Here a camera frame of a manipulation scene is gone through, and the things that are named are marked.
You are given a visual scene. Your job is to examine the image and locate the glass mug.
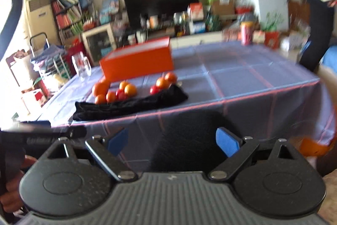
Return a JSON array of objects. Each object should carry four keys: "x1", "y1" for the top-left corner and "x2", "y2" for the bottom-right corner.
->
[{"x1": 71, "y1": 51, "x2": 91, "y2": 81}]

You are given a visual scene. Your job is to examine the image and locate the wire rack cart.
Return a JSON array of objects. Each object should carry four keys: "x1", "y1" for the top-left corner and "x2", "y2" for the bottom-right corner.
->
[{"x1": 29, "y1": 32, "x2": 72, "y2": 94}]

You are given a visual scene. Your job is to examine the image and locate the brown cardboard box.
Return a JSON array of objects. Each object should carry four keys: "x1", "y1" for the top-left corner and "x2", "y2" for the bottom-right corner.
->
[{"x1": 211, "y1": 0, "x2": 235, "y2": 15}]

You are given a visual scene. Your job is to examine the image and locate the white glass-door cabinet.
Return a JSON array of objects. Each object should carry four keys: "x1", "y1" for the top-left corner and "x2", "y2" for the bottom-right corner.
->
[{"x1": 82, "y1": 23, "x2": 117, "y2": 67}]

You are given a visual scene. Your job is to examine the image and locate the red tomato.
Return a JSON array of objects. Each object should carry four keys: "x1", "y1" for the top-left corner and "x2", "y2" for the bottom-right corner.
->
[
  {"x1": 150, "y1": 85, "x2": 161, "y2": 95},
  {"x1": 115, "y1": 89, "x2": 128, "y2": 102}
]

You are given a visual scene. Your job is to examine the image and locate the person's left hand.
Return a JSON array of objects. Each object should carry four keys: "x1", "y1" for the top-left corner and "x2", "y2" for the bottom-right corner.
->
[{"x1": 1, "y1": 155, "x2": 37, "y2": 213}]

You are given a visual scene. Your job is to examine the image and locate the orange cardboard box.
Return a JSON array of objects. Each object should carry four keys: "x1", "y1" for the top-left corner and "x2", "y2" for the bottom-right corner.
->
[{"x1": 99, "y1": 36, "x2": 174, "y2": 82}]

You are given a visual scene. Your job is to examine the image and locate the orange fruit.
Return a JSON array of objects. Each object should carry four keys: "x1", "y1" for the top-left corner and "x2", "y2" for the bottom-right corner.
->
[
  {"x1": 92, "y1": 80, "x2": 111, "y2": 97},
  {"x1": 155, "y1": 77, "x2": 170, "y2": 90},
  {"x1": 124, "y1": 83, "x2": 138, "y2": 98}
]

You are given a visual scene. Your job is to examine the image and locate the white chest freezer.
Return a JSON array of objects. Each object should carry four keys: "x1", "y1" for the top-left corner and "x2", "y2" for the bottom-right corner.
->
[{"x1": 244, "y1": 0, "x2": 289, "y2": 31}]

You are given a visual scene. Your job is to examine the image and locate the red yellow cylindrical can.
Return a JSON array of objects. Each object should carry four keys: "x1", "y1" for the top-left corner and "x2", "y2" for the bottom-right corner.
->
[{"x1": 241, "y1": 22, "x2": 254, "y2": 46}]

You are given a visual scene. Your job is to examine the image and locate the white tv stand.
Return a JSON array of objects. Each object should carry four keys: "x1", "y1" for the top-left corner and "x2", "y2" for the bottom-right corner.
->
[{"x1": 170, "y1": 31, "x2": 223, "y2": 49}]

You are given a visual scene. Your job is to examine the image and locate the beige standing air conditioner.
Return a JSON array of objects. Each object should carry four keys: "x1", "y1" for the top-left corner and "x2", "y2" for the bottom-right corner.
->
[{"x1": 26, "y1": 0, "x2": 60, "y2": 45}]

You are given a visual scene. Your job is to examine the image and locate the blue plaid tablecloth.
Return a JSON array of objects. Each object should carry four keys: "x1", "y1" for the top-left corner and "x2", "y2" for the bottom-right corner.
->
[{"x1": 38, "y1": 42, "x2": 336, "y2": 171}]

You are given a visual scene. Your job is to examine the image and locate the black cloth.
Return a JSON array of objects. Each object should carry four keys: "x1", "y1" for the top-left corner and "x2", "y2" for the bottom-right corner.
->
[{"x1": 72, "y1": 85, "x2": 189, "y2": 122}]

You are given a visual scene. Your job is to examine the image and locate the red shopping bag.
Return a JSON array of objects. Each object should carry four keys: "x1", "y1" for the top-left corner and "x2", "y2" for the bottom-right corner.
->
[{"x1": 66, "y1": 42, "x2": 87, "y2": 67}]

